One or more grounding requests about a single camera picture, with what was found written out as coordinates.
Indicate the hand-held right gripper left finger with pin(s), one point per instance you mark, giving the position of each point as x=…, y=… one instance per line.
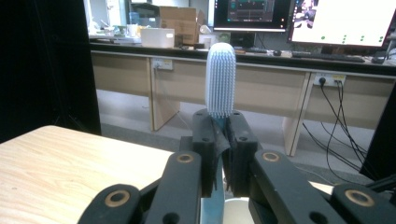
x=204, y=143

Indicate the black computer mouse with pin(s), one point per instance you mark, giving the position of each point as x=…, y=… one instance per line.
x=277, y=53

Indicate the dark screen monitor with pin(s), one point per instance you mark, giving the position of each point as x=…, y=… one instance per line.
x=252, y=14

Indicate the dark curtain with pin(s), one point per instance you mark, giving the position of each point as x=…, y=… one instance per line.
x=43, y=62
x=381, y=140

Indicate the white power socket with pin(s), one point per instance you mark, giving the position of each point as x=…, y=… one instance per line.
x=162, y=64

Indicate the white cup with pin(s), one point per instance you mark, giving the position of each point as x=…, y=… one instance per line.
x=236, y=213

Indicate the bright screen monitor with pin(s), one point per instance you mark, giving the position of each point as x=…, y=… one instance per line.
x=345, y=21

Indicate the cardboard box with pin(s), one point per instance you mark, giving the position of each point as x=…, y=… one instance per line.
x=180, y=23

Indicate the white storage box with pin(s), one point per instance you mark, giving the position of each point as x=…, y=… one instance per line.
x=157, y=38

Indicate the white socket with plugs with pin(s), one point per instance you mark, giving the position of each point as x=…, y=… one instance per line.
x=330, y=80

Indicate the beige wooden desk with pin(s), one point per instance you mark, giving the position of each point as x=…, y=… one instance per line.
x=264, y=90

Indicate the small white mug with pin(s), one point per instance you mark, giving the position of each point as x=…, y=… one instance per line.
x=132, y=30

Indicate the light blue toothbrush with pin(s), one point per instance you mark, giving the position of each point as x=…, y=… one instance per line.
x=220, y=77

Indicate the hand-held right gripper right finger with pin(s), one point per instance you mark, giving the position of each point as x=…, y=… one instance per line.
x=241, y=146

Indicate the black keyboard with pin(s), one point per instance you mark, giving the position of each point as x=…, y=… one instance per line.
x=328, y=57

